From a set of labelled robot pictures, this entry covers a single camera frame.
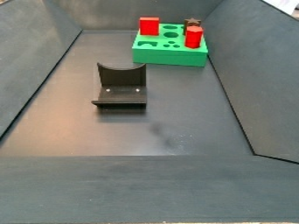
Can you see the black curved cradle fixture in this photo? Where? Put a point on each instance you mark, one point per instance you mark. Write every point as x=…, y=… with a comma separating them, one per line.
x=122, y=86

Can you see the green shape sorter block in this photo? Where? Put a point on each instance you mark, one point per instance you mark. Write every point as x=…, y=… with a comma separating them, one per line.
x=164, y=49

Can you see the red hexagonal peg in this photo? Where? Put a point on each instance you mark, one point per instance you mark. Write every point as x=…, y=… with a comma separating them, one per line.
x=194, y=33

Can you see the red square block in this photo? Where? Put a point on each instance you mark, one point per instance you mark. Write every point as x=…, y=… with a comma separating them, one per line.
x=148, y=25

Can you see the brown star peg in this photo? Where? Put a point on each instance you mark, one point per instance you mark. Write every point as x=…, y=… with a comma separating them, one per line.
x=191, y=22

